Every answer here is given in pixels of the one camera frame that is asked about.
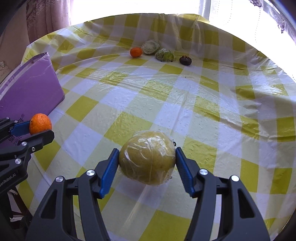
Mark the small orange tangerine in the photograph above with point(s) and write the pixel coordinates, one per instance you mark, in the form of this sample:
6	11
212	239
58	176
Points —
136	52
40	122

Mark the plastic-wrapped pale green fruit half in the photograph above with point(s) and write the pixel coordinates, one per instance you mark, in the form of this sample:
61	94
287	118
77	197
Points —
150	47

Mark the pink patterned curtain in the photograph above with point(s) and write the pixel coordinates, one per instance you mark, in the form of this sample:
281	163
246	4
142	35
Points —
46	18

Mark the dark purple mangosteen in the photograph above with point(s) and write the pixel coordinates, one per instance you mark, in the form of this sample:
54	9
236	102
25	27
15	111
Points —
185	60

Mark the white lace curtain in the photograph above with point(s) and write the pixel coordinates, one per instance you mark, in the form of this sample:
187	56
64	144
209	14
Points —
281	20

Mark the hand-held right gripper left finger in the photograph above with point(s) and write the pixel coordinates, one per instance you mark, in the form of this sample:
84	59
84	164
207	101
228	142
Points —
108	173

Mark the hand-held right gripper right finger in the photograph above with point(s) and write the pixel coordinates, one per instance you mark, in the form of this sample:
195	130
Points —
185	173

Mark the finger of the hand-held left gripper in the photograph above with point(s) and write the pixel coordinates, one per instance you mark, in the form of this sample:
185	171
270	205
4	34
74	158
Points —
41	139
20	128

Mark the plastic-wrapped yellow pomelo half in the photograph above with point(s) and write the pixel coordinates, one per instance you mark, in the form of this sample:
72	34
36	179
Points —
148	157

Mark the purple box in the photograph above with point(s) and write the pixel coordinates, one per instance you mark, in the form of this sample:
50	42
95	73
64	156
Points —
30	88

